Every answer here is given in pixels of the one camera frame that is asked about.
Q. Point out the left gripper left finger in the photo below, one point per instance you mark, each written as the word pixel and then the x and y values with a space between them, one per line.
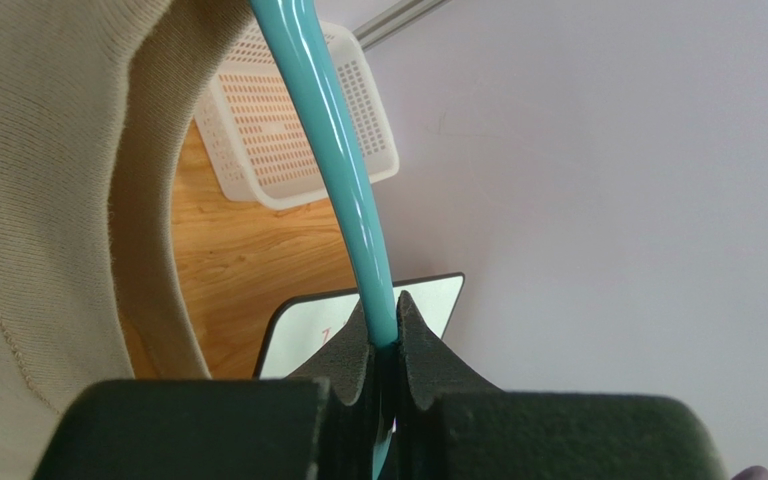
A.
pixel 318 423

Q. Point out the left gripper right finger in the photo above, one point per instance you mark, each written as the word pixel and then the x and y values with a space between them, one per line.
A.
pixel 452 423

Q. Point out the beige t shirt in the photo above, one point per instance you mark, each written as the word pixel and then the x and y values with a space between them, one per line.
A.
pixel 96 98

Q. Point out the light blue hanger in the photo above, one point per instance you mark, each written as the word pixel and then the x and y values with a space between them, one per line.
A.
pixel 337 166

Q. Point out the white whiteboard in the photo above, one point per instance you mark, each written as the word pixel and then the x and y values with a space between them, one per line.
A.
pixel 301 325

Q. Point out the white plastic basket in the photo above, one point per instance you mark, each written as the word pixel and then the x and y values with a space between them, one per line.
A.
pixel 254 138

